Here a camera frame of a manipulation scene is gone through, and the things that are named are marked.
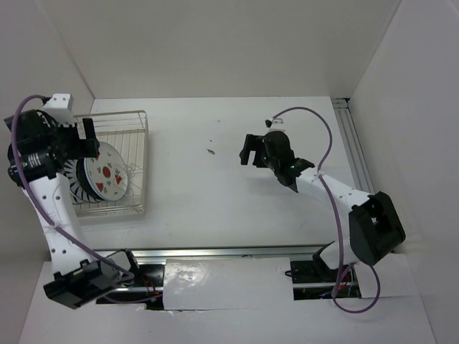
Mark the blue striped plate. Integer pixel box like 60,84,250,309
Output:
64,160,102,204

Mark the strawberry pattern plate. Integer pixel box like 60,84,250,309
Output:
83,142,128,201

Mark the dark blue glazed plate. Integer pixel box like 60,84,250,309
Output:
76,158,91,194

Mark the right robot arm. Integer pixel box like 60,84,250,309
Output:
240,130,406,281

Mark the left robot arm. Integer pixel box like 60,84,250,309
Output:
5,110,142,309

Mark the white glossy cover sheet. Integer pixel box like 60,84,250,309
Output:
163,257,293,311

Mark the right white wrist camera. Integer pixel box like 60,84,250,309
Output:
265,118,285,132

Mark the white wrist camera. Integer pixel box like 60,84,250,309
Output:
265,118,285,132
42,93,74,128

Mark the white wire dish rack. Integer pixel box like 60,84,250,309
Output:
71,110,148,218

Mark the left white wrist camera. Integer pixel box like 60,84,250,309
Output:
42,93,74,128

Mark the aluminium rail frame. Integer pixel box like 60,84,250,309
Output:
53,97,394,302

